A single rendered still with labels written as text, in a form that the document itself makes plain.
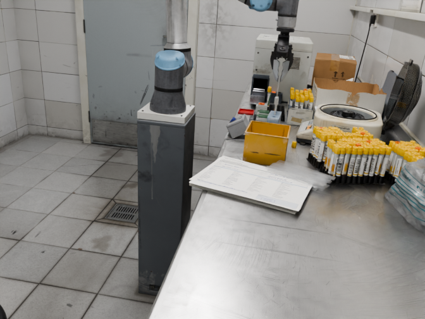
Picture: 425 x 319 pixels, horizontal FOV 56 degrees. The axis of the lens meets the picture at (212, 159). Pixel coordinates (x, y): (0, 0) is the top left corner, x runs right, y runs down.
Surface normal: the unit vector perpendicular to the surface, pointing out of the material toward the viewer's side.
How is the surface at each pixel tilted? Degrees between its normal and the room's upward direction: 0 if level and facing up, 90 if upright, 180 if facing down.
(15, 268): 0
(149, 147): 90
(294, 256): 0
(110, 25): 90
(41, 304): 0
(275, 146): 90
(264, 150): 90
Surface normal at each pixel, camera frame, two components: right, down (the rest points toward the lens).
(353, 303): 0.07, -0.92
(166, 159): -0.17, 0.37
